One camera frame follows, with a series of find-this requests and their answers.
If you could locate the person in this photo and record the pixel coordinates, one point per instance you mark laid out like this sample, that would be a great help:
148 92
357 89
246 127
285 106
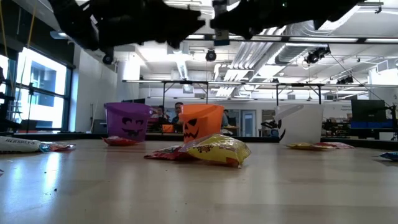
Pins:
178 109
160 111
226 118

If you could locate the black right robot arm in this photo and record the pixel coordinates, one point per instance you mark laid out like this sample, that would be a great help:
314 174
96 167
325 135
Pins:
335 9

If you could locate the blue shelf board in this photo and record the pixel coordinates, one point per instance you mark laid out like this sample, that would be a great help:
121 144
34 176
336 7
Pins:
370 124

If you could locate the black equipment stand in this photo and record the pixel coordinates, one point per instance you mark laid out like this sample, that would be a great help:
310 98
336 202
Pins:
394 121

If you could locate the purple Halloween face bucket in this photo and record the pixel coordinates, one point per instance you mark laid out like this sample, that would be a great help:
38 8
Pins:
128 124

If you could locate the black metal gantry frame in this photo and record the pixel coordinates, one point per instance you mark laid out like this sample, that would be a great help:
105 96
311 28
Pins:
186 82
298 84

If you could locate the orange pumpkin face bucket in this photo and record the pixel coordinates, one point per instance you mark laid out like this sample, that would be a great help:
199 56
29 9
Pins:
205 121

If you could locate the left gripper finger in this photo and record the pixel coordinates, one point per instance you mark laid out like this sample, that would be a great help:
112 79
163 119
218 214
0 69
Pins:
186 20
178 35

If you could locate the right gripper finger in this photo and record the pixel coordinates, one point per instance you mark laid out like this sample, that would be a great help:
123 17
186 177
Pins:
232 7
228 21

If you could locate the black ceiling spotlight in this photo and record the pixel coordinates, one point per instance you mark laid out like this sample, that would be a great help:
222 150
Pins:
345 80
315 56

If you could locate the white ghost face bucket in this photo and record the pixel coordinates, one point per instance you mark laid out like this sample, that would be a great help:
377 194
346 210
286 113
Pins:
301 124

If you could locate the small black monitor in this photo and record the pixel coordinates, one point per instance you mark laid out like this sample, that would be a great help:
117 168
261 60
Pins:
133 101

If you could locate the black metal table frame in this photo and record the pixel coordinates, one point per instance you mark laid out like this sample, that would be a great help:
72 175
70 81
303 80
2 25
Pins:
261 139

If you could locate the glass door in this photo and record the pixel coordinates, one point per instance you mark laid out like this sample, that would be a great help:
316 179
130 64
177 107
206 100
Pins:
248 124

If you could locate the small orange box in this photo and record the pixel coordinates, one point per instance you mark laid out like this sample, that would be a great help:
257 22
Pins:
168 128

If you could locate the black overhead camera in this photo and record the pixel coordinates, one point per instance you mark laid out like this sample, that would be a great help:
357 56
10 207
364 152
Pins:
211 55

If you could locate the black equipment rack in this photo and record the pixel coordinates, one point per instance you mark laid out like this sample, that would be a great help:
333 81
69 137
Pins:
4 124

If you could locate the black tripod stand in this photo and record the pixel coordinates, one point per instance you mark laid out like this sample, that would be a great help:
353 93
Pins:
30 102

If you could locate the large dark-framed window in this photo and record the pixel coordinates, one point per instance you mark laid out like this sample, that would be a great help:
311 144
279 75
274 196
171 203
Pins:
53 109

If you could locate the red Skittles candy bag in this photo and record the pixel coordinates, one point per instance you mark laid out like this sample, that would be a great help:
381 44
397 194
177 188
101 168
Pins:
337 145
57 147
168 154
119 141

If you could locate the black beam with light strips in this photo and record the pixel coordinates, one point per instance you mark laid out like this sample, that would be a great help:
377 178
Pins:
326 40

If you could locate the silver ventilation duct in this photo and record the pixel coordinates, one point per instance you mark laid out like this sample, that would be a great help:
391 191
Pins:
295 54

